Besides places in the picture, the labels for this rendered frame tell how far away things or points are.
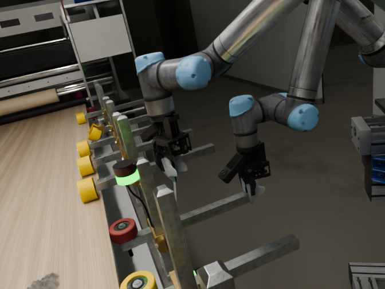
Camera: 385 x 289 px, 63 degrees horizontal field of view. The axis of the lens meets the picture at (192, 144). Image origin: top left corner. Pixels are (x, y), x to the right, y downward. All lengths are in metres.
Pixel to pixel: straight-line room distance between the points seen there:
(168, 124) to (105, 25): 2.33
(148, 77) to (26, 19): 2.67
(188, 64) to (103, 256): 0.53
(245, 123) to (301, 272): 1.24
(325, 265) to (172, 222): 1.52
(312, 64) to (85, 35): 2.44
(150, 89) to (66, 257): 0.50
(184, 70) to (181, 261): 0.41
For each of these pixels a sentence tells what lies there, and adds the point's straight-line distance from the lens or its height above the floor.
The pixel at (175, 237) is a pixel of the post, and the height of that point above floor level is 1.03.
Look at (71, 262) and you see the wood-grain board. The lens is 0.93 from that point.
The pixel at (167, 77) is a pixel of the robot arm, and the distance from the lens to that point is 0.74.
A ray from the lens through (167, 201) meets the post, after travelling 0.61.
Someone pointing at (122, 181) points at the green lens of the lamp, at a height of 1.07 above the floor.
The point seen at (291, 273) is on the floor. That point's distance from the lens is 2.01.
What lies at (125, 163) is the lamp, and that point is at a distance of 0.84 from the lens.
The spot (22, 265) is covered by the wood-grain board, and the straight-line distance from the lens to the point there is 1.02.
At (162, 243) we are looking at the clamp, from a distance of 0.93.
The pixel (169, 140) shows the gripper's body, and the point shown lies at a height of 1.15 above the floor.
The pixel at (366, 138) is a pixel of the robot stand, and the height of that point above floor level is 0.96.
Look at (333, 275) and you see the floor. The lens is 2.01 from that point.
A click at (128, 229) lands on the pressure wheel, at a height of 0.91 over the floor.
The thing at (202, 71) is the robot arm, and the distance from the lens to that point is 0.72.
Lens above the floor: 1.41
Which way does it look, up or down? 21 degrees down
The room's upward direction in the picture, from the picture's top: 12 degrees counter-clockwise
